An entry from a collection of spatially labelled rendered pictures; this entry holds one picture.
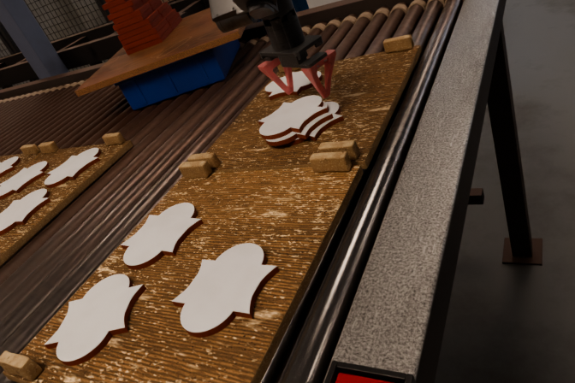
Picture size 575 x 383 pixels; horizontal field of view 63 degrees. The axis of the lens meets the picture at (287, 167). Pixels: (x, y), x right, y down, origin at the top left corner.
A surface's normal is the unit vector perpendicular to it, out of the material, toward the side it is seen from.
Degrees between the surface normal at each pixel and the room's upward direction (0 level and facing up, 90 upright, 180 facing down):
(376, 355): 0
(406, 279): 0
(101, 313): 0
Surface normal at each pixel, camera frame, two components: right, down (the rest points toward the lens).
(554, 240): -0.35, -0.80
